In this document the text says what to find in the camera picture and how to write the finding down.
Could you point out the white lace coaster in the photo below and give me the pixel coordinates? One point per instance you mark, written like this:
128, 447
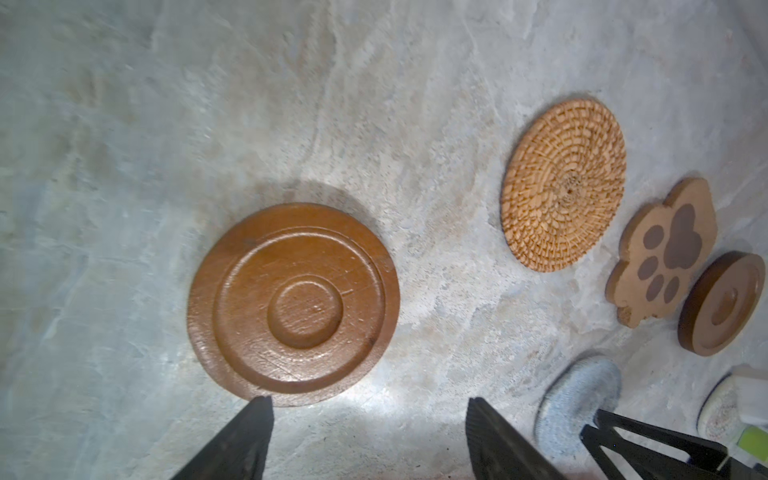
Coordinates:
719, 420

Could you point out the grey felt round coaster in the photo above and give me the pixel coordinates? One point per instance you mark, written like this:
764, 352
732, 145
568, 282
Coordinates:
588, 385

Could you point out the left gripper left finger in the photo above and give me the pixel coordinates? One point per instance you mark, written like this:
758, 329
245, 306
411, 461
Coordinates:
237, 451

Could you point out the brown wooden coaster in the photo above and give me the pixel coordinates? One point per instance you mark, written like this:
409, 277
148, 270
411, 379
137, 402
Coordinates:
721, 302
297, 302

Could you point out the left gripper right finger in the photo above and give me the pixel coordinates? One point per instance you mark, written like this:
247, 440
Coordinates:
498, 451

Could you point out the woven rattan coaster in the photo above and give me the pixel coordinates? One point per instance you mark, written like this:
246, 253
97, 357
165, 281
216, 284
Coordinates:
563, 184

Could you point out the cork paw print coaster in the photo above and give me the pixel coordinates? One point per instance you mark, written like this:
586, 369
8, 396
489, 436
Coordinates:
660, 250

